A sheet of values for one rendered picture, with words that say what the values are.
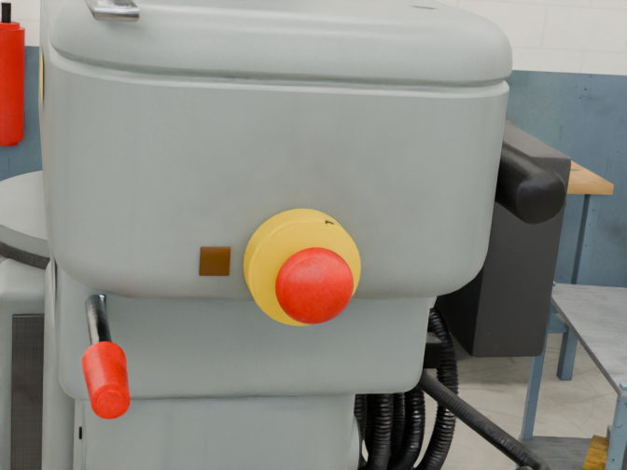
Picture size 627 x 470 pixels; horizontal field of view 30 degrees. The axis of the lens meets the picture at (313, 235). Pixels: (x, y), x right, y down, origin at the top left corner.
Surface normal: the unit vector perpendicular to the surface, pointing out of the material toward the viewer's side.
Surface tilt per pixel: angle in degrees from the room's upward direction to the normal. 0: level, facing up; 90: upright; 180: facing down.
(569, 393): 0
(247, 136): 90
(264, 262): 90
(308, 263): 60
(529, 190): 90
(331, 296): 91
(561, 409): 0
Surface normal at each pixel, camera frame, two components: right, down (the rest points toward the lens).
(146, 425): -0.06, 0.29
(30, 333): 0.23, 0.30
